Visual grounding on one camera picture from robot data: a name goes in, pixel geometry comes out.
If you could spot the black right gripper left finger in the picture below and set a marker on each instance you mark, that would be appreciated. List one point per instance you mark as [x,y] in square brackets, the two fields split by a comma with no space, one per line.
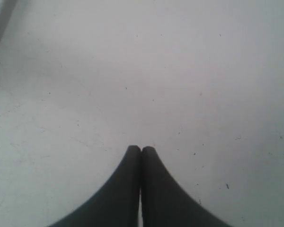
[116,203]

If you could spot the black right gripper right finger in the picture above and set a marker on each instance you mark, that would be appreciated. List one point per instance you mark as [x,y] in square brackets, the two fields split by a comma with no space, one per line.
[164,202]

